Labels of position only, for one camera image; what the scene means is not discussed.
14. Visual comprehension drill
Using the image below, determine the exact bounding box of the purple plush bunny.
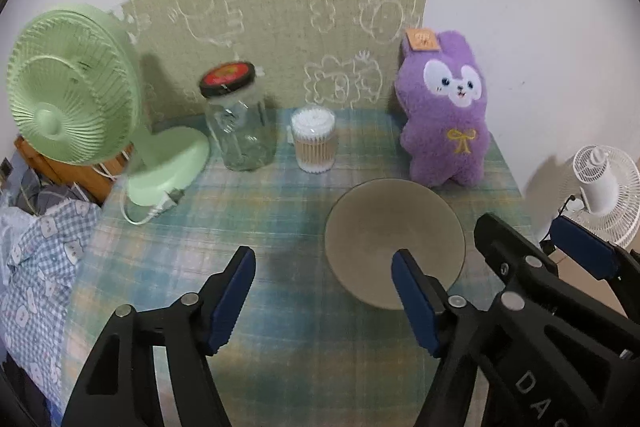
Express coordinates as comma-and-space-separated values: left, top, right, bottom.
395, 28, 490, 187

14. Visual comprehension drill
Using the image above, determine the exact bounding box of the ceramic bowl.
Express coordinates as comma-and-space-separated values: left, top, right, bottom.
324, 179, 465, 310

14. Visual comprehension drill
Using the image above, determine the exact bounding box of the plaid tablecloth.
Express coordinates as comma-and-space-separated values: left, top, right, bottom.
62, 106, 539, 427

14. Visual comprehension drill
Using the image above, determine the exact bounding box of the green desk fan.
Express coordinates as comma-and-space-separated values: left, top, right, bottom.
6, 4, 210, 223

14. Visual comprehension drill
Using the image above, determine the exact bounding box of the blue checkered blanket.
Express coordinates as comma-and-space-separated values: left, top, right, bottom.
1, 169, 101, 407

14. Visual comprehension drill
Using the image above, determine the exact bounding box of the glass jar black lid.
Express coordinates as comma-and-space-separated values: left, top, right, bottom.
198, 62, 276, 171

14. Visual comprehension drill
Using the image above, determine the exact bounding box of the green cartoon mat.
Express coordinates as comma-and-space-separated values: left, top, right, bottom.
113, 0, 426, 122

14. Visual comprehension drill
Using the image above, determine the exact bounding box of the wooden bed headboard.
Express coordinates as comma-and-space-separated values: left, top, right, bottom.
14, 135, 134, 204

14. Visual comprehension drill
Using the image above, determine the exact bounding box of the cotton swab container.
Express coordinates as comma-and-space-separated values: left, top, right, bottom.
291, 105, 337, 173

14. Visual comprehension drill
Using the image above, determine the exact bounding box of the white standing fan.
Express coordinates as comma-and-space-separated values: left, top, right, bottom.
553, 144, 640, 248

